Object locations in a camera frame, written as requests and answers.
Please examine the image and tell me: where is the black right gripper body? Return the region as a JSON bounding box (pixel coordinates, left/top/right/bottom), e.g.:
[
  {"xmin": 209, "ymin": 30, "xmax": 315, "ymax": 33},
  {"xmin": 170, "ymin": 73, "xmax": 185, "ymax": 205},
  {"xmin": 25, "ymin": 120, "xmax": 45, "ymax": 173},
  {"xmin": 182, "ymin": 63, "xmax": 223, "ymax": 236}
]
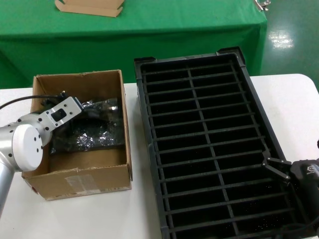
[{"xmin": 289, "ymin": 157, "xmax": 319, "ymax": 186}]

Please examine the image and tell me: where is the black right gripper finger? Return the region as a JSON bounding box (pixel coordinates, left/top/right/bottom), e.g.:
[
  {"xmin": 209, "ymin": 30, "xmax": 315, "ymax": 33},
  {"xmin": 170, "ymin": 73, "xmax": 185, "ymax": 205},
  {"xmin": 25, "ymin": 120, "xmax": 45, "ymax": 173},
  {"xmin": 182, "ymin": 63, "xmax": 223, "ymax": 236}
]
[{"xmin": 261, "ymin": 149, "xmax": 292, "ymax": 181}]

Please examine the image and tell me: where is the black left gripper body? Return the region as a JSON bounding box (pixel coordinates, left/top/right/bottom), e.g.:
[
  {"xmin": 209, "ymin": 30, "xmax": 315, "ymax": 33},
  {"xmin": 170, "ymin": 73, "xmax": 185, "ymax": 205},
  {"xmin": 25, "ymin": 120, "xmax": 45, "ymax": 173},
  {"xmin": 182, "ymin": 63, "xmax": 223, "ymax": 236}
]
[{"xmin": 67, "ymin": 112, "xmax": 110, "ymax": 136}]

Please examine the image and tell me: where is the bagged graphics card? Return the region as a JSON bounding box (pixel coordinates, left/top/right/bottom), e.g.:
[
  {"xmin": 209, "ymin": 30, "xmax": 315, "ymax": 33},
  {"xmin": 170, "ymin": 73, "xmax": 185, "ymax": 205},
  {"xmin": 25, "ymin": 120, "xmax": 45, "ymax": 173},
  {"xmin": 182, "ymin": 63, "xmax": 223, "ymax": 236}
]
[{"xmin": 49, "ymin": 109, "xmax": 126, "ymax": 156}]

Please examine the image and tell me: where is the open brown cardboard box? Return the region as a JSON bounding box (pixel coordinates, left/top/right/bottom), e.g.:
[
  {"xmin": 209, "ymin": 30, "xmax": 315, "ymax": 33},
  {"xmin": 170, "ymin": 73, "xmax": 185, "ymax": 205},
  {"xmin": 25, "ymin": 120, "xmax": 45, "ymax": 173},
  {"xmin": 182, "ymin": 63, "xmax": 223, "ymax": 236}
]
[{"xmin": 21, "ymin": 69, "xmax": 133, "ymax": 201}]

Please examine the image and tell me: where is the black slotted plastic container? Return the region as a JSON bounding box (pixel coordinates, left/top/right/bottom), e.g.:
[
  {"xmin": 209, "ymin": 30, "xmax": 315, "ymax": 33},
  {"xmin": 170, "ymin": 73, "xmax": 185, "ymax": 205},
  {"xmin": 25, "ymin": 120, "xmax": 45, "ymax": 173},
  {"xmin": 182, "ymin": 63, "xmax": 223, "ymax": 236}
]
[{"xmin": 134, "ymin": 46, "xmax": 319, "ymax": 239}]

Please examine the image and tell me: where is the flat open cardboard mailer box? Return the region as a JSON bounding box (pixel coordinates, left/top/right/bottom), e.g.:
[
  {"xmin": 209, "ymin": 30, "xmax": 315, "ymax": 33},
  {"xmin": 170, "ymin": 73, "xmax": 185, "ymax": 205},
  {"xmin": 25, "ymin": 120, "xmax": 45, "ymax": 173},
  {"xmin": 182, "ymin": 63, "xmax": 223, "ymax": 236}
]
[{"xmin": 55, "ymin": 0, "xmax": 124, "ymax": 18}]

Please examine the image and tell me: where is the green tablecloth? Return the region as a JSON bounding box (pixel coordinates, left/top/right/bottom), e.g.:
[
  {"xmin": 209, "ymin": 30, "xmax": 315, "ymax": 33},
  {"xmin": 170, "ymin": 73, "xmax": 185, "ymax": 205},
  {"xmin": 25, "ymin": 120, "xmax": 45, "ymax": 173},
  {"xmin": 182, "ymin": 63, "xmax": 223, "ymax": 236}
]
[{"xmin": 0, "ymin": 0, "xmax": 268, "ymax": 89}]

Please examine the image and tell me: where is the silver metal binder clip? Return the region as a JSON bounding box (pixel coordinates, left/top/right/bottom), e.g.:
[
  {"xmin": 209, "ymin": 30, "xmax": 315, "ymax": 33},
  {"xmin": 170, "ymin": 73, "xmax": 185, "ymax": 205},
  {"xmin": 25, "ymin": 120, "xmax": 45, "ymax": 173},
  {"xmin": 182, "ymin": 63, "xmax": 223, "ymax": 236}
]
[{"xmin": 254, "ymin": 0, "xmax": 271, "ymax": 12}]

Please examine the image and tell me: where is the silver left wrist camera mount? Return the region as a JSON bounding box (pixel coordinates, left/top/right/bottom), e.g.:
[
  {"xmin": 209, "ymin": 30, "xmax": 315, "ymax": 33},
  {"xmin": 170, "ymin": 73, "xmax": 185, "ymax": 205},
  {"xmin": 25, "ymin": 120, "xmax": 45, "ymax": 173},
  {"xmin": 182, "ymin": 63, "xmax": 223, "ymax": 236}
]
[{"xmin": 38, "ymin": 96, "xmax": 83, "ymax": 132}]

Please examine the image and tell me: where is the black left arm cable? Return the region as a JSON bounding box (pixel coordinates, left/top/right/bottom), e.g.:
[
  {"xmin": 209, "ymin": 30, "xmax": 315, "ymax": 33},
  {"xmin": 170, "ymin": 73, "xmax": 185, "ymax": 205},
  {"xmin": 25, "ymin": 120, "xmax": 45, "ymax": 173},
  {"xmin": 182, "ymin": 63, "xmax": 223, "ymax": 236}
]
[{"xmin": 0, "ymin": 92, "xmax": 67, "ymax": 110}]

